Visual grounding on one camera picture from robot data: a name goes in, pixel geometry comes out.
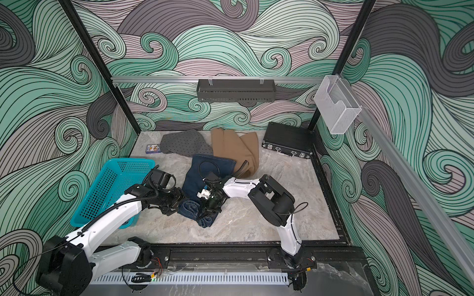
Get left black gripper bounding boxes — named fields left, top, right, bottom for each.
left=156, top=186, right=191, bottom=215

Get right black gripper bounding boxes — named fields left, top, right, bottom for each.
left=196, top=190, right=225, bottom=220

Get blue denim skirt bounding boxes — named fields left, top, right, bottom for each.
left=177, top=153, right=237, bottom=228

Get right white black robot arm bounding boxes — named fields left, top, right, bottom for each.
left=197, top=161, right=302, bottom=268

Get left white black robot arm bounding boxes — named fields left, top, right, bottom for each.
left=35, top=168, right=185, bottom=296

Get teal plastic basket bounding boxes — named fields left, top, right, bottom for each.
left=70, top=158, right=156, bottom=228

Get small playing card box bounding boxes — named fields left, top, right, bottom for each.
left=145, top=144, right=162, bottom=154

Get grey dotted skirt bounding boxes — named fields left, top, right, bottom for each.
left=160, top=129, right=213, bottom=157

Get tan brown skirt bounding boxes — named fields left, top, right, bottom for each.
left=211, top=128, right=259, bottom=178

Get black hard case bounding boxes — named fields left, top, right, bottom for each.
left=262, top=122, right=313, bottom=159

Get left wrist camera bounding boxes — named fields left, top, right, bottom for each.
left=148, top=168, right=176, bottom=191

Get white slotted cable duct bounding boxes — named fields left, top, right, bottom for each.
left=91, top=271, right=290, bottom=286

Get black perforated wall shelf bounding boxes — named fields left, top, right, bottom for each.
left=196, top=80, right=277, bottom=103

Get aluminium back rail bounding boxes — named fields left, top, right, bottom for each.
left=111, top=75, right=323, bottom=85

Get aluminium rail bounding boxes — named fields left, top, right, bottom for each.
left=111, top=75, right=323, bottom=85
left=338, top=75, right=474, bottom=286

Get clear plastic wall bin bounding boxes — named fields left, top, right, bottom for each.
left=314, top=75, right=362, bottom=134

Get aluminium right rail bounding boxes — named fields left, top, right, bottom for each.
left=338, top=75, right=474, bottom=286

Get black left corner post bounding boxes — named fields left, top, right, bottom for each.
left=58, top=0, right=141, bottom=135

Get black corner post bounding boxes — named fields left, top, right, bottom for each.
left=308, top=1, right=376, bottom=131
left=58, top=0, right=141, bottom=135

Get black right corner post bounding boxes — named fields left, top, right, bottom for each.
left=308, top=1, right=376, bottom=131

